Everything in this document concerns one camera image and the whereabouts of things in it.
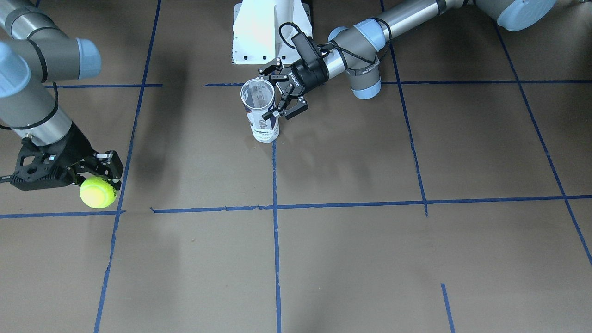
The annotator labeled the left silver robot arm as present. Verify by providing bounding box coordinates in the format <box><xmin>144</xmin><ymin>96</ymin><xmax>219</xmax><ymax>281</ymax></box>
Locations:
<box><xmin>259</xmin><ymin>0</ymin><xmax>556</xmax><ymax>120</ymax></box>

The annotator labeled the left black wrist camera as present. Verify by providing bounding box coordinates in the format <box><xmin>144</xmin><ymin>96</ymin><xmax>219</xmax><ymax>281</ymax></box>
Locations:
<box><xmin>291</xmin><ymin>32</ymin><xmax>323</xmax><ymax>68</ymax></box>

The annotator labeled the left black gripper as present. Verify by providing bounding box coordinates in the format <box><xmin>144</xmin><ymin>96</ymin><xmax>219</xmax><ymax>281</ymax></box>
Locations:
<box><xmin>258</xmin><ymin>57</ymin><xmax>329</xmax><ymax>120</ymax></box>

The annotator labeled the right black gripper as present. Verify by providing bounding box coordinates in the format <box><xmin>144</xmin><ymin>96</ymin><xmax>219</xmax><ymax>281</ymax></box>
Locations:
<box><xmin>10</xmin><ymin>123</ymin><xmax>124</xmax><ymax>191</ymax></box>

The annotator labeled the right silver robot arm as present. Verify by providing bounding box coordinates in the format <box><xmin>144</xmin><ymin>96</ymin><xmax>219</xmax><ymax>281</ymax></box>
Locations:
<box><xmin>0</xmin><ymin>0</ymin><xmax>124</xmax><ymax>191</ymax></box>

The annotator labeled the white mounting post with base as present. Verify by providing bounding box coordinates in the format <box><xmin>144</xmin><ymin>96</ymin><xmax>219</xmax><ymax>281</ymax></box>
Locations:
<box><xmin>231</xmin><ymin>0</ymin><xmax>313</xmax><ymax>65</ymax></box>

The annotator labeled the tennis ball with black lettering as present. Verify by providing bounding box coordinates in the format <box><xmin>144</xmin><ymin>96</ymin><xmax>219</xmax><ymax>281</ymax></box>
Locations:
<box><xmin>80</xmin><ymin>176</ymin><xmax>117</xmax><ymax>209</ymax></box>

